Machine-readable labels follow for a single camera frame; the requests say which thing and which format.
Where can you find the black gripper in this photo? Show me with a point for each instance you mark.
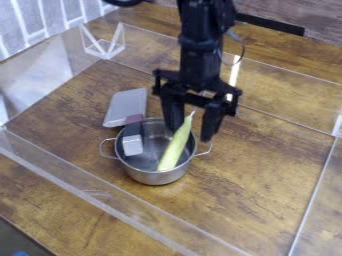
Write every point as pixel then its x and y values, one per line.
pixel 197 85

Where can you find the silver metal pot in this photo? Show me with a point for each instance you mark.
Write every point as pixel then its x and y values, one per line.
pixel 141 166

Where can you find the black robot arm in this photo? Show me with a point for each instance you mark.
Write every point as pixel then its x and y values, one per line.
pixel 206 20

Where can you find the silver block with dark bands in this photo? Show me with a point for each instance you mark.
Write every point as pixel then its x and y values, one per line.
pixel 127 112

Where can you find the clear acrylic corner bracket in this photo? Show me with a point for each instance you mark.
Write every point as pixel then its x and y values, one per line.
pixel 102 48

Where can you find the black strip on wall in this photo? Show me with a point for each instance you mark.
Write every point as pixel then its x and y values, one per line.
pixel 272 24

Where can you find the clear acrylic enclosure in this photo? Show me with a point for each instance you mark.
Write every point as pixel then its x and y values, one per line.
pixel 261 197

